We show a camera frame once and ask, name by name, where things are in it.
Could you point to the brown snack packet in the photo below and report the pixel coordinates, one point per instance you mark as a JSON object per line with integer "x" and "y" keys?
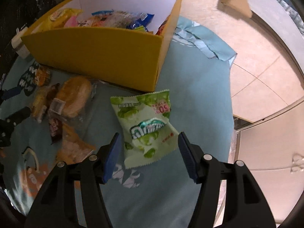
{"x": 54, "y": 125}

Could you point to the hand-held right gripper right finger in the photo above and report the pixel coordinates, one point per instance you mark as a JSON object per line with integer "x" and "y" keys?
{"x": 187, "y": 158}

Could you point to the yellow cardboard box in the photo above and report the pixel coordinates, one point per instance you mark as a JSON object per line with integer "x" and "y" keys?
{"x": 95, "y": 52}

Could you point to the clear rice bar packet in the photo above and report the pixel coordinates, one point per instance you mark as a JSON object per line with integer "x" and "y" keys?
{"x": 116, "y": 19}

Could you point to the red snack packet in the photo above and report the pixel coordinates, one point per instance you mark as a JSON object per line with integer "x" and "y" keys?
{"x": 163, "y": 26}

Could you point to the yellow snack packet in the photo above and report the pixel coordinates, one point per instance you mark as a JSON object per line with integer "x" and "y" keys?
{"x": 61, "y": 16}

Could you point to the light blue printed cloth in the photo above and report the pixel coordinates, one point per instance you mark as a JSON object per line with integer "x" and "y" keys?
{"x": 201, "y": 95}

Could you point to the green white candy packet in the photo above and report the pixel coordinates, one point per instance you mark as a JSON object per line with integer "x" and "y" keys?
{"x": 144, "y": 128}

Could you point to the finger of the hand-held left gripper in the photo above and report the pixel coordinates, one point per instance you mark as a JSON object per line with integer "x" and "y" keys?
{"x": 17, "y": 115}
{"x": 11, "y": 92}

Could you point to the blue snack packet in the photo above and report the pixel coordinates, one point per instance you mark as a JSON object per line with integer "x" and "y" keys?
{"x": 140, "y": 20}

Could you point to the wrapped round bread bun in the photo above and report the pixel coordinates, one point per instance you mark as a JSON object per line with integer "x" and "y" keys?
{"x": 73, "y": 95}

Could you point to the pink packet of yellow crackers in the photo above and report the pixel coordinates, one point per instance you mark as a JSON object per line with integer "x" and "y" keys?
{"x": 71, "y": 21}

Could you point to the clear orange cracker packet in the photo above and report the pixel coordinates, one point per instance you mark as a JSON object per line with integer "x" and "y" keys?
{"x": 73, "y": 147}

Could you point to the yellow cake packet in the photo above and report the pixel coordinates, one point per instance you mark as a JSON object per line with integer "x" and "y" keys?
{"x": 39, "y": 102}

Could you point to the small orange white snack packet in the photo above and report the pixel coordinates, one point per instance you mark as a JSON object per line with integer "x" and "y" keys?
{"x": 43, "y": 76}

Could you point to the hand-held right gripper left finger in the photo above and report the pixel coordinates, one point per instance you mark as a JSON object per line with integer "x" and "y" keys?
{"x": 112, "y": 158}

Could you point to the dark carved wooden furniture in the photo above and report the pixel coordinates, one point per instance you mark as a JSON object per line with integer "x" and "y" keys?
{"x": 23, "y": 4}

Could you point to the white cabinet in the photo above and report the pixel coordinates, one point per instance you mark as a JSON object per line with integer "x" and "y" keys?
{"x": 261, "y": 147}

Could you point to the blue white label packet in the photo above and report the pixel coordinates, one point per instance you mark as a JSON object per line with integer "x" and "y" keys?
{"x": 102, "y": 12}

